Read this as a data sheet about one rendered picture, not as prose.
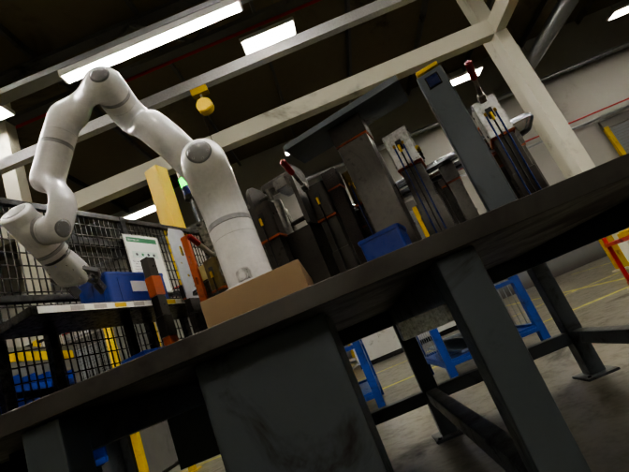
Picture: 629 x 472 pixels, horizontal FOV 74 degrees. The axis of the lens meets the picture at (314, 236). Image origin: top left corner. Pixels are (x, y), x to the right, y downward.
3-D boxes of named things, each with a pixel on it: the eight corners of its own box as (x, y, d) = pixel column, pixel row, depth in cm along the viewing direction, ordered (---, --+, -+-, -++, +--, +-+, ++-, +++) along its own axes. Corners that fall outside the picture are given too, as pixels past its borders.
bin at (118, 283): (171, 300, 181) (163, 272, 184) (112, 303, 153) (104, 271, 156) (144, 315, 186) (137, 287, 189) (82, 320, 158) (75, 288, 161)
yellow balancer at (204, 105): (237, 163, 381) (208, 88, 404) (233, 159, 372) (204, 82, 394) (220, 170, 381) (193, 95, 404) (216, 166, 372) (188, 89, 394)
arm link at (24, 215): (70, 236, 118) (47, 238, 121) (37, 199, 110) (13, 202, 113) (51, 257, 112) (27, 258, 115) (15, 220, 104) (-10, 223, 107)
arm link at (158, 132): (206, 193, 110) (220, 215, 125) (237, 161, 113) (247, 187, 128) (82, 94, 121) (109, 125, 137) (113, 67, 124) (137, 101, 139)
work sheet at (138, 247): (173, 291, 212) (156, 237, 220) (138, 293, 192) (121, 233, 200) (170, 293, 213) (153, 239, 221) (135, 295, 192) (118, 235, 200)
